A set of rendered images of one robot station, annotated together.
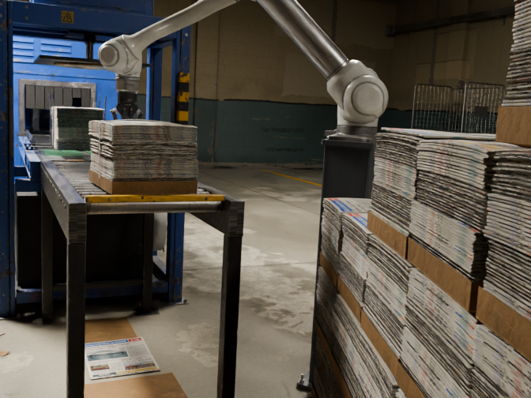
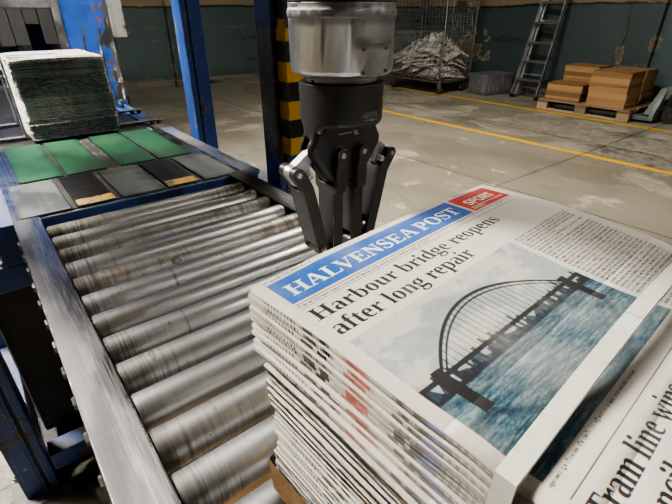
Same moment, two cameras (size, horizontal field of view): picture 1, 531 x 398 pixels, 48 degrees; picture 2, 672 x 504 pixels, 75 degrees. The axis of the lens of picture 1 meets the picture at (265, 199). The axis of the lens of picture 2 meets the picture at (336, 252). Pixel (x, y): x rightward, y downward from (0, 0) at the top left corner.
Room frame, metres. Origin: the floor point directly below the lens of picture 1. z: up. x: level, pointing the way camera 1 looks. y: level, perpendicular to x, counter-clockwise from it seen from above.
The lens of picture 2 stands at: (1.92, 0.66, 1.19)
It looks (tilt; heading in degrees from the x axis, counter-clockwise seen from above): 29 degrees down; 346
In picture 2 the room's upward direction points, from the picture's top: straight up
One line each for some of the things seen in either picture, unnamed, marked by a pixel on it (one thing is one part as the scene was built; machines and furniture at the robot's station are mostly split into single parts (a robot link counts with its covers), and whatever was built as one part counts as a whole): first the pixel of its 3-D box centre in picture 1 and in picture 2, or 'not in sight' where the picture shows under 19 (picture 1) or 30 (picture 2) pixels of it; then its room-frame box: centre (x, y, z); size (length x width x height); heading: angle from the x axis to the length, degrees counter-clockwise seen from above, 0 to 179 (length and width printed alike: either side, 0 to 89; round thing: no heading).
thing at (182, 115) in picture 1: (182, 115); (289, 71); (3.19, 0.47, 1.05); 0.05 x 0.05 x 0.45; 24
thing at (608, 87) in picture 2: not in sight; (598, 89); (7.08, -4.30, 0.28); 1.20 x 0.83 x 0.57; 24
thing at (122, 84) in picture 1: (127, 85); (341, 43); (2.32, 0.56, 1.17); 0.09 x 0.09 x 0.06
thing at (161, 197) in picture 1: (157, 198); not in sight; (1.80, 0.33, 0.81); 0.43 x 0.03 x 0.02; 114
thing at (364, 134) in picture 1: (352, 133); not in sight; (2.32, -0.32, 1.03); 0.22 x 0.18 x 0.06; 62
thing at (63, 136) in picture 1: (77, 127); (58, 91); (3.86, 1.25, 0.93); 0.38 x 0.30 x 0.26; 24
